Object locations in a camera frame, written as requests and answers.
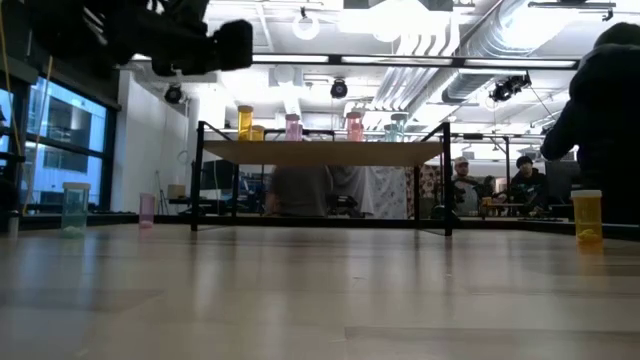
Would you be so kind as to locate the orange pill bottle white cap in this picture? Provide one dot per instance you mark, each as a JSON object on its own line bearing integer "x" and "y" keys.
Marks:
{"x": 258, "y": 134}
{"x": 587, "y": 220}
{"x": 245, "y": 125}

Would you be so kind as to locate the pink pill bottle white cap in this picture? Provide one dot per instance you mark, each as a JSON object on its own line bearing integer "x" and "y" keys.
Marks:
{"x": 301, "y": 134}
{"x": 146, "y": 212}
{"x": 291, "y": 129}

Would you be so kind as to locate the coral pill bottle white cap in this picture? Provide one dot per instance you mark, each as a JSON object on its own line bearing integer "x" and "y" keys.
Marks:
{"x": 355, "y": 129}

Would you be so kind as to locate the teal pill bottle white cap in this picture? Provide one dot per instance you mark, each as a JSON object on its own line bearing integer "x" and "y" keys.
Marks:
{"x": 400, "y": 129}
{"x": 75, "y": 210}
{"x": 387, "y": 134}

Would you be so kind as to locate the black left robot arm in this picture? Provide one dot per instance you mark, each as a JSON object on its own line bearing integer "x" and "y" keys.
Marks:
{"x": 100, "y": 30}

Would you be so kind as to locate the black ceiling spotlight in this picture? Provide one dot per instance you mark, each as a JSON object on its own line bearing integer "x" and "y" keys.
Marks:
{"x": 173, "y": 94}
{"x": 338, "y": 89}

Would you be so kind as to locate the black monitor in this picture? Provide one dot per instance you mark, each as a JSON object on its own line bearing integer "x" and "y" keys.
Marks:
{"x": 217, "y": 180}
{"x": 562, "y": 182}

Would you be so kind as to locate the cardboard box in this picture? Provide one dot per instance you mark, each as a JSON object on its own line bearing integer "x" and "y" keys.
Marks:
{"x": 176, "y": 191}

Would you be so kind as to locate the person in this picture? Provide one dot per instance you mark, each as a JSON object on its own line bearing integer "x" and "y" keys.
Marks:
{"x": 605, "y": 125}
{"x": 527, "y": 187}
{"x": 464, "y": 187}
{"x": 300, "y": 190}

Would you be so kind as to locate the white patterned cloth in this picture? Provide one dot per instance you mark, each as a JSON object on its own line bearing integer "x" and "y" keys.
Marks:
{"x": 390, "y": 192}

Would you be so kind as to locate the black overhead light bar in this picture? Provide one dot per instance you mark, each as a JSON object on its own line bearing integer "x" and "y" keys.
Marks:
{"x": 457, "y": 62}

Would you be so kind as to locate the wooden shelf black metal frame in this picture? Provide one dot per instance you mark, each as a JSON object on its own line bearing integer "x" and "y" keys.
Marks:
{"x": 320, "y": 152}

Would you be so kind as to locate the black aluminium rig frame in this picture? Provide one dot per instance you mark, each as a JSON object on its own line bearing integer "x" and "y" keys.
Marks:
{"x": 300, "y": 221}

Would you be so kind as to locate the silver ventilation duct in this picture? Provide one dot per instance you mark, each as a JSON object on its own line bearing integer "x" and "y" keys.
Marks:
{"x": 470, "y": 85}

